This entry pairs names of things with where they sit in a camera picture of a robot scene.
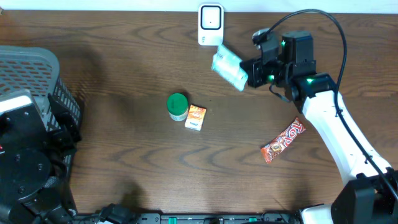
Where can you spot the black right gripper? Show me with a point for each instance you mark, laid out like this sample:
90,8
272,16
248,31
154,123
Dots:
254,70

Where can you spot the teal wet wipes pack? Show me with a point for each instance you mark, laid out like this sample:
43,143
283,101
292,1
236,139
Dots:
227,65

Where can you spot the red chocolate bar wrapper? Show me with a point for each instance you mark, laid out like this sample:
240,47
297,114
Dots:
272,149

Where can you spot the orange small box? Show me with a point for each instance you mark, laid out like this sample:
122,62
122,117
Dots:
195,118

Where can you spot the green lid jar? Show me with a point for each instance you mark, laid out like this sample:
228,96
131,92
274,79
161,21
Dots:
177,106

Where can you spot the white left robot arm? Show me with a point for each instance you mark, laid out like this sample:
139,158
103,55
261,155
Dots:
34,175

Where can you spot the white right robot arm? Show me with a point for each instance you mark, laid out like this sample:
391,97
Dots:
370,183

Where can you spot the white barcode scanner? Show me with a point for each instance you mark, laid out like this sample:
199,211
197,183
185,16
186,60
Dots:
210,24

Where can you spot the grey plastic basket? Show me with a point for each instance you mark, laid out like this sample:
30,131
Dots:
32,74

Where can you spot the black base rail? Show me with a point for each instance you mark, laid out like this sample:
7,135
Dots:
116,213

